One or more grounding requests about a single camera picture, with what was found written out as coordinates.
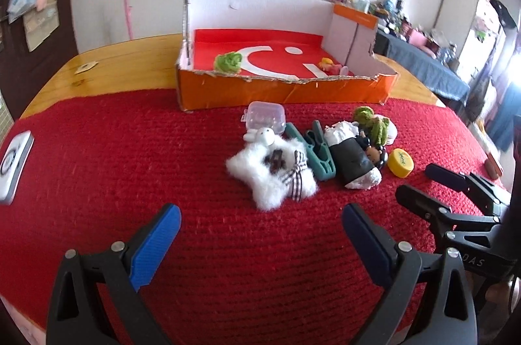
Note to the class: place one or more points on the yellow round container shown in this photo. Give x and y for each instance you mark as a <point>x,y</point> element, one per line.
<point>401,162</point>

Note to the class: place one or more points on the pink box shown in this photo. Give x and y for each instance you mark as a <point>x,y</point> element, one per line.
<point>417,37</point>

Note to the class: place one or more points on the white rectangular device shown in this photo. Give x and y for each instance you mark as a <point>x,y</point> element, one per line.
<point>16,166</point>

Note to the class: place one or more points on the small paper sticker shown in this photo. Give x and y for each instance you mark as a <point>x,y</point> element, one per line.
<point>86,67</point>

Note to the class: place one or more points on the white round lid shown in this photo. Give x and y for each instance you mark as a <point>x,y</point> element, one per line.
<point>393,133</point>

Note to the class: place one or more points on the blue covered table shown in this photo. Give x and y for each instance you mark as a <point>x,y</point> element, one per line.
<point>423,66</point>

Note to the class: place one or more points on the brown paper card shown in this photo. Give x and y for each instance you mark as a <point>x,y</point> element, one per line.
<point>40,29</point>

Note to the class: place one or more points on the person's right hand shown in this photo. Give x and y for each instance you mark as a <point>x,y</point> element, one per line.
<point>496,293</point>

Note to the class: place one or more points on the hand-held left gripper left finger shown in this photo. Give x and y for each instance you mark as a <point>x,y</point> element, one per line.
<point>156,247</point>

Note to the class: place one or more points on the orange cardboard box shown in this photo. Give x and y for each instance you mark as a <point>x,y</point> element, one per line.
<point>264,92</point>

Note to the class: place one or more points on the white fluffy bunny plush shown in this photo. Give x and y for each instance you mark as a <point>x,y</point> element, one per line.
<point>252,170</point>

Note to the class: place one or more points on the white cabinet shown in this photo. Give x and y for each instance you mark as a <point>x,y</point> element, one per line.
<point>460,3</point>

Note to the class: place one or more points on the yellow-haired doll figure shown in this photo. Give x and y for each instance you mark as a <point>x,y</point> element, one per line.
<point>325,64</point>

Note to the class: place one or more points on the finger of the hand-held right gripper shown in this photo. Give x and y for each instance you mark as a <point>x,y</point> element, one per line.
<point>447,174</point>
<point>419,202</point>

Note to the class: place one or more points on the black and white doll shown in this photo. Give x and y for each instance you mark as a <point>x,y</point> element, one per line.
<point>352,161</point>

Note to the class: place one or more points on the green frog plush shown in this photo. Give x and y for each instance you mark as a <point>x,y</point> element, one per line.
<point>376,127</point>

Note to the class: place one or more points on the green fuzzy plush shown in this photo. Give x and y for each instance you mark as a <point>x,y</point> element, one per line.
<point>228,63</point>

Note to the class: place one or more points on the pink stick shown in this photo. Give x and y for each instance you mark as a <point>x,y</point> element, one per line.
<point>128,17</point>

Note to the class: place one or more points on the small brown object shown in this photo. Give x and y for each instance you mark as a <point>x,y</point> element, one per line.
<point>492,168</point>

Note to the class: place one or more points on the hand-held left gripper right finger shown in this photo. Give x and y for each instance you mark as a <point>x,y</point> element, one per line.
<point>366,247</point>

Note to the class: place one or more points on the clear plastic small box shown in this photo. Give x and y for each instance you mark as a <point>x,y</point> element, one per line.
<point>264,115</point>

